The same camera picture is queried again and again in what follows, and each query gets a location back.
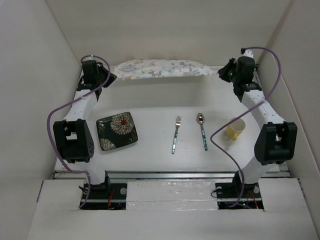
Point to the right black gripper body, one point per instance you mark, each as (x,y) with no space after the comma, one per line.
(236,77)

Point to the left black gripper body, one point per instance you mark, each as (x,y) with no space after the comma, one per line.
(102,73)

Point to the floral animal print cloth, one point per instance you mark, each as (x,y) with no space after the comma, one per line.
(160,68)

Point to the silver spoon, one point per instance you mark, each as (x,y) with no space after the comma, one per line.
(200,120)

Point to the black floral square plate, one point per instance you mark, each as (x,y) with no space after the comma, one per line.
(116,131)

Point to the silver fork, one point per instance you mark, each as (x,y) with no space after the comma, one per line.
(177,126)

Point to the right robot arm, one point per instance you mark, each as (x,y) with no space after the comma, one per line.
(251,173)

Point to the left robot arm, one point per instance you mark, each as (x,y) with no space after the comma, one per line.
(74,143)

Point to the yellow mug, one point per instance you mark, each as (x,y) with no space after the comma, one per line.
(234,129)

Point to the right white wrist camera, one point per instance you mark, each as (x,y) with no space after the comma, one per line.
(247,52)

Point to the aluminium front rail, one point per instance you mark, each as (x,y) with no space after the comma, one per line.
(168,175)

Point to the aluminium rail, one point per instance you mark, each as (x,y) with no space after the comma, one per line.
(260,75)
(168,175)

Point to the aluminium right side rail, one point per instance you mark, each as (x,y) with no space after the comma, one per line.
(260,75)

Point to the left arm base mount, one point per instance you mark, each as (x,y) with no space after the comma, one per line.
(104,196)

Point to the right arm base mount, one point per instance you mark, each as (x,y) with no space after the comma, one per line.
(230,195)

